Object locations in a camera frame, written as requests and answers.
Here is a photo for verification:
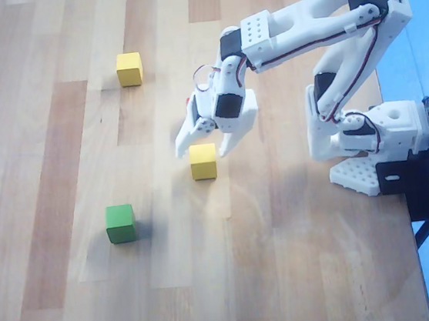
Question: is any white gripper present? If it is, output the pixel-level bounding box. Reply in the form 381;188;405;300
165;55;264;163

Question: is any yellow wooden cube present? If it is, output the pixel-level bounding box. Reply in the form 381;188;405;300
114;51;146;89
187;142;220;182

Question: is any green wooden cube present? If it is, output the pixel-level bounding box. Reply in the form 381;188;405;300
102;202;139;246

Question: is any black table clamp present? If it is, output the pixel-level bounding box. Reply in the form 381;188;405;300
375;155;429;226

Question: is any looped red servo wire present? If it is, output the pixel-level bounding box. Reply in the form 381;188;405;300
192;63;218;94

